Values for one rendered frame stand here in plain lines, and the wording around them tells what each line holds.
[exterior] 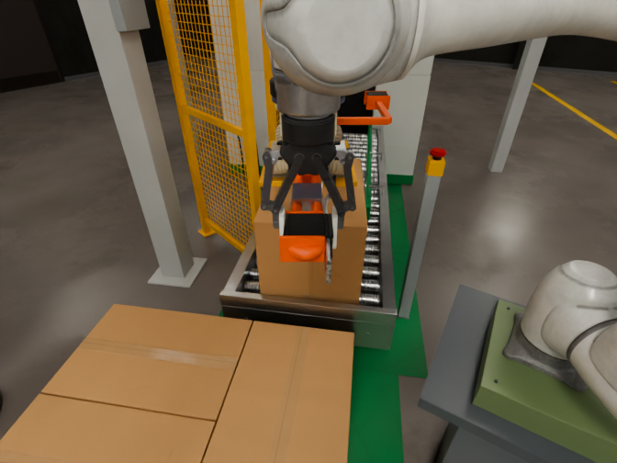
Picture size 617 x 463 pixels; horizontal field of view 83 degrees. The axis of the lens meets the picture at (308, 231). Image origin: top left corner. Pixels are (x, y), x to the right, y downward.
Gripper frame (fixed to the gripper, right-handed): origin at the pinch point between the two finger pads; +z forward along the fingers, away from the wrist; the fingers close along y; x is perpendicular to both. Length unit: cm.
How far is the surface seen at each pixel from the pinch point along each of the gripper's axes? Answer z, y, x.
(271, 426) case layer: 73, 11, -3
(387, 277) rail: 68, -32, -64
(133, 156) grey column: 39, 97, -128
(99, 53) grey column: -11, 99, -128
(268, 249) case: 44, 16, -53
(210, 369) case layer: 73, 34, -22
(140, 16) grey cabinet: -25, 80, -137
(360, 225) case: 32, -17, -51
